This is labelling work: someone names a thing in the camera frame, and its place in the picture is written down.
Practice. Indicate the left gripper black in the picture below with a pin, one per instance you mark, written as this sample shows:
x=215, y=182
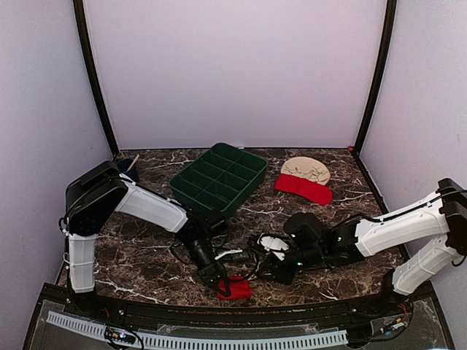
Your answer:
x=212, y=271

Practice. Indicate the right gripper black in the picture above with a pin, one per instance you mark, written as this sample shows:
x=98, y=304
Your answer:
x=280, y=274

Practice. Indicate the green compartment tray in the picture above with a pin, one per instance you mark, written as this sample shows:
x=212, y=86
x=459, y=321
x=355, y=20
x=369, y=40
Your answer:
x=220, y=180

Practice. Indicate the red sock plain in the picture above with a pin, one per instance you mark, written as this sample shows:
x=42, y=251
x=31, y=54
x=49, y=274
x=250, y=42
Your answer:
x=311, y=191

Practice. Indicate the red sock with santa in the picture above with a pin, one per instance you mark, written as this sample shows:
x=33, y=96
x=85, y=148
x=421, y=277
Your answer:
x=239, y=289

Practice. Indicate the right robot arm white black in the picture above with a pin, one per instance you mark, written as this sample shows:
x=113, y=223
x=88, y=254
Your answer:
x=440, y=216

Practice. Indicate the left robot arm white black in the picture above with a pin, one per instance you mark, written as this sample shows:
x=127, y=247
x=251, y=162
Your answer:
x=93, y=198

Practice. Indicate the beige patterned plate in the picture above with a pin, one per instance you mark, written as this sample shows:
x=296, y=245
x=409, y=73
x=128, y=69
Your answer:
x=307, y=168

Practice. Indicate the wooden stick in cup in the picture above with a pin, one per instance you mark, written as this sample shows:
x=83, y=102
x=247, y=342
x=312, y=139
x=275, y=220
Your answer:
x=133, y=162

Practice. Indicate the dark blue cup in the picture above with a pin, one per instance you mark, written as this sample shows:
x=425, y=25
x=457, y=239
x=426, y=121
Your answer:
x=123, y=165

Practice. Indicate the small circuit board right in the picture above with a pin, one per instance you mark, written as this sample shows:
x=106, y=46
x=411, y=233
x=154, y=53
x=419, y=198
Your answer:
x=393, y=326

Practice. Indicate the small circuit board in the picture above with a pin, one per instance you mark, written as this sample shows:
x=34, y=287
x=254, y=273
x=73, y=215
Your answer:
x=393, y=326
x=118, y=336

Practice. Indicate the small circuit board left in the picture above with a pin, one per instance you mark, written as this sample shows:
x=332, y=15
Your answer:
x=118, y=336

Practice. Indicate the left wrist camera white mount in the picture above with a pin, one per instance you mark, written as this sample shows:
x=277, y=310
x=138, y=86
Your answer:
x=228, y=252

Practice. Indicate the grey slotted cable duct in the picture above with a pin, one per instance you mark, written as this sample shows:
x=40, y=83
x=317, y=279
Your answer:
x=204, y=339

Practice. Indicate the black front rail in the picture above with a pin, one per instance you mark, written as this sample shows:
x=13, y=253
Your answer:
x=140, y=311

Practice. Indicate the right black frame post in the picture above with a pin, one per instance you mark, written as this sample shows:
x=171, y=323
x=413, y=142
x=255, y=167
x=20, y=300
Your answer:
x=376, y=83

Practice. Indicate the black frame post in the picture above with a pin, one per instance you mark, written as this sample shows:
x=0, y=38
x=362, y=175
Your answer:
x=93, y=79
x=376, y=83

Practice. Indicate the left black frame post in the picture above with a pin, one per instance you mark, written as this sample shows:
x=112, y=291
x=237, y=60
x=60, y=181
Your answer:
x=93, y=79

